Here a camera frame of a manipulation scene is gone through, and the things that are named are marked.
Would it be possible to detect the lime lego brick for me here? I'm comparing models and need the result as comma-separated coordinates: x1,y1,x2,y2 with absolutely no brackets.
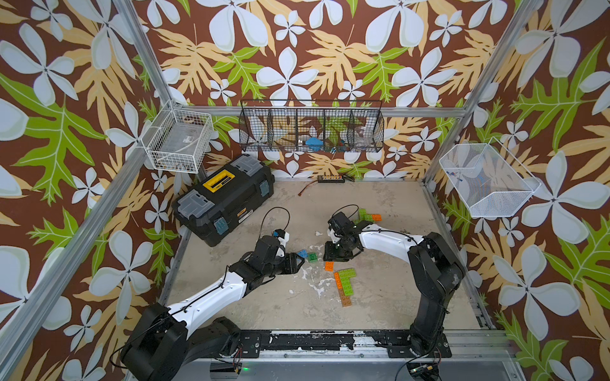
340,277,354,297
338,268,357,279
358,209,374,222

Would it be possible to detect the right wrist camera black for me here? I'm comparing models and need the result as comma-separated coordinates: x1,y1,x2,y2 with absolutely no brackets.
328,212,355,237

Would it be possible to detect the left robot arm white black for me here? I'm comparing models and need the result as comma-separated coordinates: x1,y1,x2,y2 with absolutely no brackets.
119,230,305,380

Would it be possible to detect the black wire basket centre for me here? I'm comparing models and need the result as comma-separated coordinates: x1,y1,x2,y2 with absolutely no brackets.
238,98,385,153

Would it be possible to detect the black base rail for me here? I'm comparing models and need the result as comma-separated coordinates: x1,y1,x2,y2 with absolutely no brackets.
194,328,454,359

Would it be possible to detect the white wire basket left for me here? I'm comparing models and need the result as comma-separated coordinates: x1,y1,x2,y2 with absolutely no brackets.
142,101,214,176

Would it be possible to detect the black toolbox yellow handle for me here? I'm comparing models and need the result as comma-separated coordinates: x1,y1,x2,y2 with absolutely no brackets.
173,154,275,247

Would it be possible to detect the white wire basket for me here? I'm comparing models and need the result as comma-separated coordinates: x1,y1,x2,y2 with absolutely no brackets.
439,137,542,218
142,101,214,176

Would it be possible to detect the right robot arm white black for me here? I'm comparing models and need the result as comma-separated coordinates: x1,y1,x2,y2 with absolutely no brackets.
323,214,465,357

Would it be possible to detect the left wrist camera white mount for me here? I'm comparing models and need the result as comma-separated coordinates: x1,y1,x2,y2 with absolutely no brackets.
273,230,290,248

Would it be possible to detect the white wire basket right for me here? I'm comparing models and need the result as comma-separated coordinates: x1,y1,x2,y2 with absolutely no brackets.
439,137,542,218

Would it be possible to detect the tan lego brick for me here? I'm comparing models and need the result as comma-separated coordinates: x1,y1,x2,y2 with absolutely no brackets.
339,290,352,307

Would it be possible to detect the black power strip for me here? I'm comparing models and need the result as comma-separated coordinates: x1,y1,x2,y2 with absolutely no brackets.
317,175,346,184

